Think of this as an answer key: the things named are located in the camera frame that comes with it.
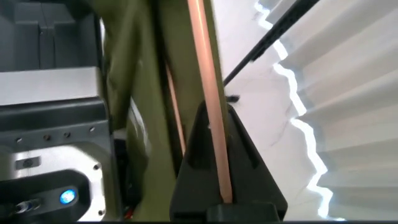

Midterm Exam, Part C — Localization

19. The black clothes rack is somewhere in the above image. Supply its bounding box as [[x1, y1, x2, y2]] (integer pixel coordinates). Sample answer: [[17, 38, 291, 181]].
[[222, 0, 321, 104]]

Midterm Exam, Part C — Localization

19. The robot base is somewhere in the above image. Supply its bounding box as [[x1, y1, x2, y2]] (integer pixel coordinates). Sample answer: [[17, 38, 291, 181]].
[[0, 0, 124, 222]]

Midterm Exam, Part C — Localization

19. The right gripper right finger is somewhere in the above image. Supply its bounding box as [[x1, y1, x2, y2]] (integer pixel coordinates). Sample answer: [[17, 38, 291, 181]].
[[226, 104, 289, 222]]

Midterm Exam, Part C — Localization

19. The pink clothes hanger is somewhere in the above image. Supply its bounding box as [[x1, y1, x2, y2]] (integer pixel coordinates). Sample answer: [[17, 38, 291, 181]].
[[164, 0, 234, 205]]

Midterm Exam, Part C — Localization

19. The green printed garment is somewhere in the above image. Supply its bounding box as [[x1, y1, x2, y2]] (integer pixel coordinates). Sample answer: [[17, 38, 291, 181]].
[[86, 0, 233, 222]]

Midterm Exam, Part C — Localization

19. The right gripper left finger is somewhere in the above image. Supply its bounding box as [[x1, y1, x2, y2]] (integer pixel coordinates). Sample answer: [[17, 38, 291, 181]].
[[169, 101, 223, 222]]

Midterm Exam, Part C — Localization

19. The white curtain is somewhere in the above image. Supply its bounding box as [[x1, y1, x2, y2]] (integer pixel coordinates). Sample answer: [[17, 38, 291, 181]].
[[257, 0, 398, 221]]

